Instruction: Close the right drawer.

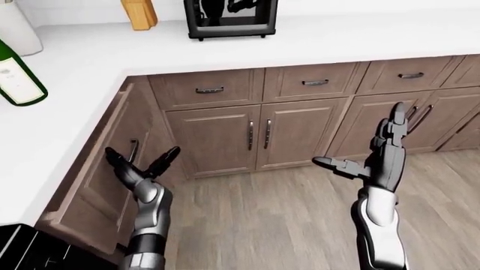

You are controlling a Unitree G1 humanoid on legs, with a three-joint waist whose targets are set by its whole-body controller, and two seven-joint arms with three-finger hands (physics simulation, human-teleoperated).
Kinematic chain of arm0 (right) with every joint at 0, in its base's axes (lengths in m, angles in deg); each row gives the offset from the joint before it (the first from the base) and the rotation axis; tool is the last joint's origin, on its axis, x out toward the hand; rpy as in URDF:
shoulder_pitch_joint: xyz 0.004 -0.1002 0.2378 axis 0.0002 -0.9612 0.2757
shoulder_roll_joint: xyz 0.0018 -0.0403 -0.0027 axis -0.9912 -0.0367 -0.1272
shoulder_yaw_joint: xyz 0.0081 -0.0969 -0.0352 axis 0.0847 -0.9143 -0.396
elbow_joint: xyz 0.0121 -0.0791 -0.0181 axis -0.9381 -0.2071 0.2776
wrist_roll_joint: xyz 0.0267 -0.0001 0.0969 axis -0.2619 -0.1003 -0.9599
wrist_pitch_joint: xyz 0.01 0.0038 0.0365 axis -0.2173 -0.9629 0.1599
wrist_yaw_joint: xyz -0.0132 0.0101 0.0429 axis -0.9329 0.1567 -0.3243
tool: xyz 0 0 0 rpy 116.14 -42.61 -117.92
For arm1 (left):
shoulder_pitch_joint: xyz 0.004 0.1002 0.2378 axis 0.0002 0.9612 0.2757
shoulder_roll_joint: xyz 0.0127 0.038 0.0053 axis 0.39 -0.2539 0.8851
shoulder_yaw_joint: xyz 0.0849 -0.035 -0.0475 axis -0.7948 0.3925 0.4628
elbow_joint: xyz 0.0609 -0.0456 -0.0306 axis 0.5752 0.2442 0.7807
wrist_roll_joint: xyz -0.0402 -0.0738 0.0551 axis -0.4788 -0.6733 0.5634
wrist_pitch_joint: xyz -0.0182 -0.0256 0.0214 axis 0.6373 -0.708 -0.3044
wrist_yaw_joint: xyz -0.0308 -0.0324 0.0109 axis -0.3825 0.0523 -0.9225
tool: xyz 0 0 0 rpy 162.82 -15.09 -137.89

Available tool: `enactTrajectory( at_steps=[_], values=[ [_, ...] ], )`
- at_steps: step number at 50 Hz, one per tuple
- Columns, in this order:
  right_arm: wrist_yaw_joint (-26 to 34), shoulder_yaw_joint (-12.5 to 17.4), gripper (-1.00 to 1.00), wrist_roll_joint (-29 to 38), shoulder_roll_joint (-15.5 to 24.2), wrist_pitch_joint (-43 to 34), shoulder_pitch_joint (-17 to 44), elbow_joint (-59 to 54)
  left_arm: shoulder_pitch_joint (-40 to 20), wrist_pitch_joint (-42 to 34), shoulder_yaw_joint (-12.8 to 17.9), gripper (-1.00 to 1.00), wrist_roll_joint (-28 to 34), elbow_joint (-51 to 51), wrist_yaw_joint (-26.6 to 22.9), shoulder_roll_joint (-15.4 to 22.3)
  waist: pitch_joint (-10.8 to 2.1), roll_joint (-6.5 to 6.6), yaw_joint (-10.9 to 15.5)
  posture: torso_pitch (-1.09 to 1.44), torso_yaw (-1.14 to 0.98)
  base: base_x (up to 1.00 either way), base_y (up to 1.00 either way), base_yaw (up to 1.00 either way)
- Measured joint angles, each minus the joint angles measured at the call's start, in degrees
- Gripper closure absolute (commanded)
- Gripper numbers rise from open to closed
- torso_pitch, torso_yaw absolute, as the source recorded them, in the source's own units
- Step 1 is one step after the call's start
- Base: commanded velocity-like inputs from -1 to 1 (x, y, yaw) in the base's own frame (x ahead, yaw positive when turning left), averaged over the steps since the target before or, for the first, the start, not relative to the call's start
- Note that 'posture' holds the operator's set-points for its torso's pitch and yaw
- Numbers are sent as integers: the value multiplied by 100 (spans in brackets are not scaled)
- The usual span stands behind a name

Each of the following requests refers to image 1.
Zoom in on green wine bottle white label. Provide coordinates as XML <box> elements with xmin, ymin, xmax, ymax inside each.
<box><xmin>0</xmin><ymin>38</ymin><xmax>50</xmax><ymax>108</ymax></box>

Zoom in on wooden knife block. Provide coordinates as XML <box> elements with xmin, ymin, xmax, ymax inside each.
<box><xmin>120</xmin><ymin>0</ymin><xmax>159</xmax><ymax>32</ymax></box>

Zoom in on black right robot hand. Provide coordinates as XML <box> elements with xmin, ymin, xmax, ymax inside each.
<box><xmin>311</xmin><ymin>101</ymin><xmax>410</xmax><ymax>194</ymax></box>

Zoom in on brown wooden cabinet door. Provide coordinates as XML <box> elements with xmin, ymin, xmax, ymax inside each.
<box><xmin>255</xmin><ymin>97</ymin><xmax>349</xmax><ymax>172</ymax></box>
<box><xmin>164</xmin><ymin>104</ymin><xmax>263</xmax><ymax>179</ymax></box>
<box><xmin>36</xmin><ymin>82</ymin><xmax>188</xmax><ymax>256</ymax></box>
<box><xmin>328</xmin><ymin>90</ymin><xmax>433</xmax><ymax>159</ymax></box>
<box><xmin>436</xmin><ymin>111</ymin><xmax>480</xmax><ymax>152</ymax></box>
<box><xmin>403</xmin><ymin>86</ymin><xmax>480</xmax><ymax>153</ymax></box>

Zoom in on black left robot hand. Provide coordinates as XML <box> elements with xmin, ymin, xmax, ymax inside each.
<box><xmin>104</xmin><ymin>145</ymin><xmax>182</xmax><ymax>196</ymax></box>

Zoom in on brown wooden drawer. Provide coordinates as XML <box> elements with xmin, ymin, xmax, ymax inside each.
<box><xmin>355</xmin><ymin>55</ymin><xmax>467</xmax><ymax>96</ymax></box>
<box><xmin>439</xmin><ymin>54</ymin><xmax>480</xmax><ymax>89</ymax></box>
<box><xmin>147</xmin><ymin>67</ymin><xmax>265</xmax><ymax>111</ymax></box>
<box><xmin>262</xmin><ymin>61</ymin><xmax>360</xmax><ymax>104</ymax></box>

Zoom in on black stove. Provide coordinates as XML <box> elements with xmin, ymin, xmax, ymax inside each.
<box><xmin>0</xmin><ymin>223</ymin><xmax>120</xmax><ymax>270</ymax></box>

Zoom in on black toaster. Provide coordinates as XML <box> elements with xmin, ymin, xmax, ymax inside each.
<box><xmin>183</xmin><ymin>0</ymin><xmax>280</xmax><ymax>43</ymax></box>

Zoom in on white cylindrical container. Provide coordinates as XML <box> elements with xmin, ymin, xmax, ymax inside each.
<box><xmin>0</xmin><ymin>0</ymin><xmax>44</xmax><ymax>58</ymax></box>

